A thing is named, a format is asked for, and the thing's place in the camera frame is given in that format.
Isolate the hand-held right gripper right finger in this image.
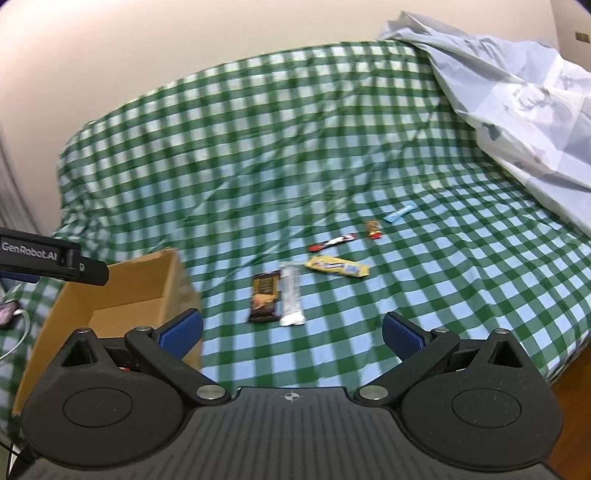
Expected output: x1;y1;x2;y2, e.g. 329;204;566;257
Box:
353;311;532;408

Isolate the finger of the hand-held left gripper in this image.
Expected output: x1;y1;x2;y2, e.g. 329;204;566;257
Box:
0;270;41;284
74;258;110;286

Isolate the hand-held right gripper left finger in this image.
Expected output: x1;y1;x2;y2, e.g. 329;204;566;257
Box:
59;308;234;408

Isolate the cardboard box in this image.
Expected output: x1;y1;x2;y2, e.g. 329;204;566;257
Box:
11;248;204;416

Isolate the dark brown snack packet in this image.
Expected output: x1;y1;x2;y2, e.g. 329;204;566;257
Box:
249;272;281;324

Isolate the yellow snack bar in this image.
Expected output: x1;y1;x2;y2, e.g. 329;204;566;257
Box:
305;255;370;279

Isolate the red white snack stick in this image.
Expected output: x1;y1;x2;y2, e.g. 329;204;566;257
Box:
309;233;358;252

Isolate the silver white snack packet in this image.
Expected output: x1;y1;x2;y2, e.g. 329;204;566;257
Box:
278;261;305;327

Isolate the black smartphone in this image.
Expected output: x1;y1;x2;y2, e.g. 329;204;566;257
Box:
0;300;22;326

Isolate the green checkered bed cover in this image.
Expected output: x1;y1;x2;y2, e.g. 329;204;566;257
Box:
0;39;591;416

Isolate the grey printed duvet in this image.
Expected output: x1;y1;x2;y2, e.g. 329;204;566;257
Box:
379;9;591;232

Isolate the white charging cable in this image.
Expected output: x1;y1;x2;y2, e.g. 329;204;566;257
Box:
0;308;31;361

